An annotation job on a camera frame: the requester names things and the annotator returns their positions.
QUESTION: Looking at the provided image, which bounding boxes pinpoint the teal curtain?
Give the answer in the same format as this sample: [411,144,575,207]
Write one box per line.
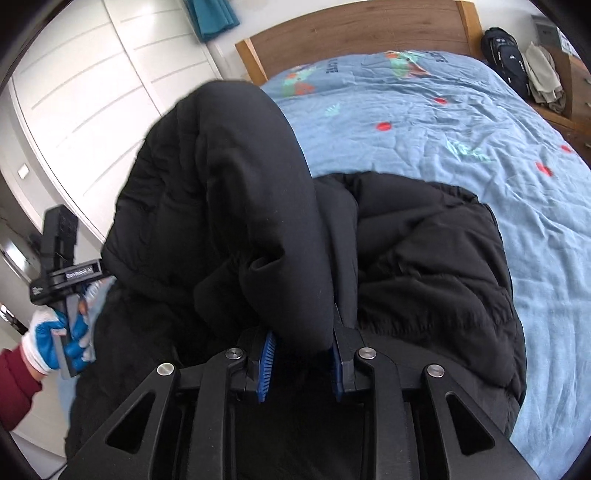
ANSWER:
[182,0,241,42]

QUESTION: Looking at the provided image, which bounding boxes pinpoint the black backpack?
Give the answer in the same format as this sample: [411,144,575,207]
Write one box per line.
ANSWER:
[480,27,532,97]

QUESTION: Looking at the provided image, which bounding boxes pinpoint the person's left forearm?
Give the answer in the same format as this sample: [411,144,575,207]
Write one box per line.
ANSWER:
[0,344,47,430]

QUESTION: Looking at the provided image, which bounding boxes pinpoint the wooden headboard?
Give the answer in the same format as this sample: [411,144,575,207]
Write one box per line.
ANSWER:
[235,0,483,86]

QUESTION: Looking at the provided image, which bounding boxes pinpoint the beige clothing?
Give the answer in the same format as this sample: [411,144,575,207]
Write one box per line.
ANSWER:
[524,41,566,114]

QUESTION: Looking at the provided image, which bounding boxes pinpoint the bed with blue cartoon duvet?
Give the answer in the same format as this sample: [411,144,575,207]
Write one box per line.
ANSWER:
[88,48,591,480]

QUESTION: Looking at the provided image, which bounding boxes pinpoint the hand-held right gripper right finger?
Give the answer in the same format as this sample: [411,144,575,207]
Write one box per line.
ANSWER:
[330,302,539,480]

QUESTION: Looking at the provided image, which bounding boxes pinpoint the wooden dresser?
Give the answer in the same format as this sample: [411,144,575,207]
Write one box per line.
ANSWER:
[531,46,591,153]

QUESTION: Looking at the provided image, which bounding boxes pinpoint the person's left hand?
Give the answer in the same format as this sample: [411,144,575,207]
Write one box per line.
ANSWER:
[21,281,100,376]

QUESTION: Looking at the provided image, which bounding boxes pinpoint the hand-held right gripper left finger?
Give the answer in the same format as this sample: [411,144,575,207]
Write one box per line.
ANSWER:
[60,330,278,480]

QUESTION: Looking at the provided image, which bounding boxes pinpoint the black puffer coat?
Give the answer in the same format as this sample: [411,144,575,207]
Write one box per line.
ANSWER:
[65,80,527,480]

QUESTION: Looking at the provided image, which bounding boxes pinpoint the white wardrobe doors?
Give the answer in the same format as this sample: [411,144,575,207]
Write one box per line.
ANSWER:
[9,0,222,241]

